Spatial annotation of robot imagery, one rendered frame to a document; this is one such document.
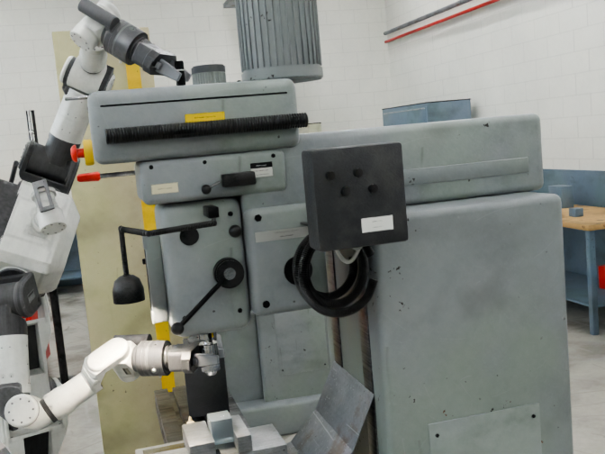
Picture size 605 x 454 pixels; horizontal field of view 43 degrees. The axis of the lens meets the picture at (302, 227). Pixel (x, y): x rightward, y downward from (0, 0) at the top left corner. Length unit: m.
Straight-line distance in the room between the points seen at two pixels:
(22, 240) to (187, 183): 0.55
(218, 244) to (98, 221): 1.84
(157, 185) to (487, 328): 0.85
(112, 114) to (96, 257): 1.93
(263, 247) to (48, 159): 0.74
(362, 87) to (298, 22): 9.74
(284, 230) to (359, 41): 9.91
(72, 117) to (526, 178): 1.23
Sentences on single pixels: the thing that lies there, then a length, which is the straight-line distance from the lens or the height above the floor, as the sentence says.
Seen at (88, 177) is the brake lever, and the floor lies 1.70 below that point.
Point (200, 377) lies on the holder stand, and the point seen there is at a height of 1.08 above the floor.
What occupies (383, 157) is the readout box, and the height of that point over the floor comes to 1.70.
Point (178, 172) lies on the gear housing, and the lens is 1.75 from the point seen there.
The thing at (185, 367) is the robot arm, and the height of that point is 1.23.
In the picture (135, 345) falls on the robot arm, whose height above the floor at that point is 1.27.
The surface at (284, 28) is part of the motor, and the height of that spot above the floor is 2.01.
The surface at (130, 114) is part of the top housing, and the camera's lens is 1.73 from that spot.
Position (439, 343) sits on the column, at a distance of 1.86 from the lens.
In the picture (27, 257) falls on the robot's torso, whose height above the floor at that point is 1.51.
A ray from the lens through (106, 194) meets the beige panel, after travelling 3.59.
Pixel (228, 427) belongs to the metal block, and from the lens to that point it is 1.91.
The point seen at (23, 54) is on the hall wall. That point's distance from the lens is 10.97.
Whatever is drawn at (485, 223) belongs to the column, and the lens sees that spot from 1.87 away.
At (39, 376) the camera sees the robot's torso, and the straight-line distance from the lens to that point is 2.49.
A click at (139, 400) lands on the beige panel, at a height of 0.59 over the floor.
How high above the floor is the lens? 1.76
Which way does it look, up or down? 7 degrees down
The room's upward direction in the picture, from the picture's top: 5 degrees counter-clockwise
